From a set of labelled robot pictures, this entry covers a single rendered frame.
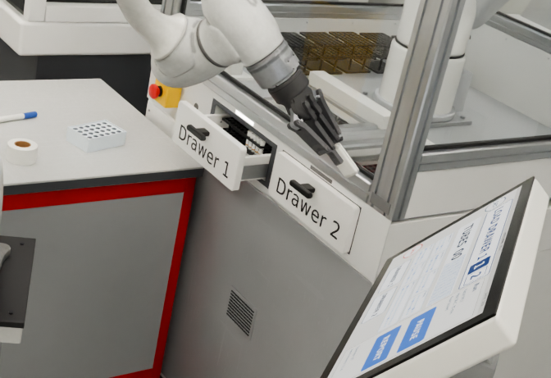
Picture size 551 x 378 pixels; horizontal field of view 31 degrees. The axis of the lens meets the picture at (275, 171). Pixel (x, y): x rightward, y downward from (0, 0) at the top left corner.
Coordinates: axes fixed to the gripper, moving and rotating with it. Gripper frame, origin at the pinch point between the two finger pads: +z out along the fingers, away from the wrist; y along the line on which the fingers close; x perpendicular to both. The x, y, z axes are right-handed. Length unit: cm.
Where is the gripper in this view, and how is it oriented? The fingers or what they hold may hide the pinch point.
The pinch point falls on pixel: (342, 160)
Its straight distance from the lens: 190.6
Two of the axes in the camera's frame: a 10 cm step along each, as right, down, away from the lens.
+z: 5.8, 7.7, 2.8
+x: -7.2, 3.1, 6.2
